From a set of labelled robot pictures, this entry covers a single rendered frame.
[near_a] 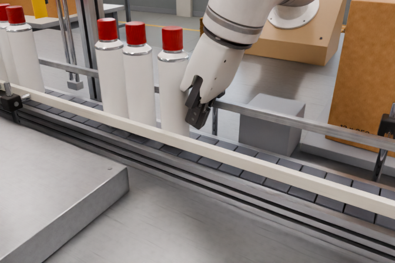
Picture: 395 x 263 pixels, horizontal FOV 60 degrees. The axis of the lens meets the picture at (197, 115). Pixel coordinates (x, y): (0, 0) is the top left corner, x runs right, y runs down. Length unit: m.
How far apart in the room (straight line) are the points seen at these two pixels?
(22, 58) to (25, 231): 0.46
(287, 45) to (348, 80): 0.62
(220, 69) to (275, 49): 0.82
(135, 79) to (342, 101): 0.39
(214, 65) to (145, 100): 0.19
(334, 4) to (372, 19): 0.70
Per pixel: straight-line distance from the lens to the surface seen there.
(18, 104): 0.81
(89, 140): 0.71
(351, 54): 0.67
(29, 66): 0.86
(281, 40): 1.28
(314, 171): 0.58
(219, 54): 0.47
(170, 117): 0.58
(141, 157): 0.63
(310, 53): 1.26
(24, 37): 0.84
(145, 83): 0.61
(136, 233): 0.53
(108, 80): 0.65
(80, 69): 0.79
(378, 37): 0.66
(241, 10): 0.45
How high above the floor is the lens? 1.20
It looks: 26 degrees down
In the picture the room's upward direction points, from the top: straight up
